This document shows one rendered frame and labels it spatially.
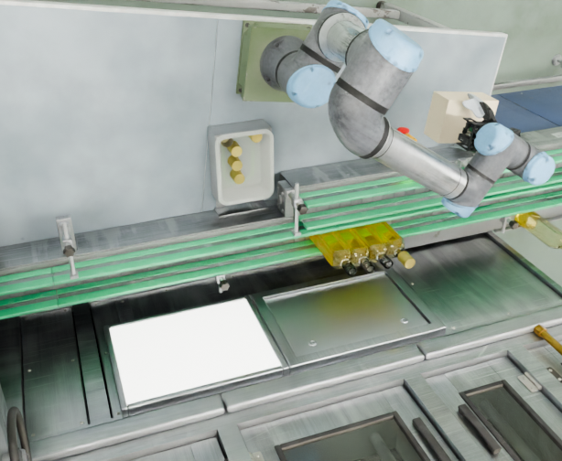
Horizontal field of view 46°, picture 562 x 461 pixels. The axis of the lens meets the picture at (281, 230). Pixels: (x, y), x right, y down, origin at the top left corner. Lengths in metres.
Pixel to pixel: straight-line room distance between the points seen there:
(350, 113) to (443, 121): 0.58
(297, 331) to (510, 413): 0.59
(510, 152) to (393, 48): 0.42
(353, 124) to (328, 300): 0.81
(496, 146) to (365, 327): 0.66
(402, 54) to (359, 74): 0.09
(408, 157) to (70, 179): 0.99
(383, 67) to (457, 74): 1.01
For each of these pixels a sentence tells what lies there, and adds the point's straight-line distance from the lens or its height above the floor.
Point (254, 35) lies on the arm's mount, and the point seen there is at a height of 0.83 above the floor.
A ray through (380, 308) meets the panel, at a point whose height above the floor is 1.17.
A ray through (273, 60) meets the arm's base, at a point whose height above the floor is 0.89.
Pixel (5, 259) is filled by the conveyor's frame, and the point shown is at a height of 0.83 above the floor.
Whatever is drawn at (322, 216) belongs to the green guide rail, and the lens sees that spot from 2.03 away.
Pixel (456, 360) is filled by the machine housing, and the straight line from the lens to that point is 1.87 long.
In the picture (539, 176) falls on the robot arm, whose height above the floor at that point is 1.46.
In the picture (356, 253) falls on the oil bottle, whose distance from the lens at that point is 1.93.
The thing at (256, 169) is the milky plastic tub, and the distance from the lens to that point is 2.04.
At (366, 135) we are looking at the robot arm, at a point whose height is 1.46.
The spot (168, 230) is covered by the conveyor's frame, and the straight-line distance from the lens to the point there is 1.98.
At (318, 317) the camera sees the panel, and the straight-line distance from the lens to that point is 1.92.
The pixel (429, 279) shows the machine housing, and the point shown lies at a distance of 2.18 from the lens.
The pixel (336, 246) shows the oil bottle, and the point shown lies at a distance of 1.94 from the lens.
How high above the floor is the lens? 2.53
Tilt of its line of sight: 54 degrees down
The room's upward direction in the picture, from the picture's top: 144 degrees clockwise
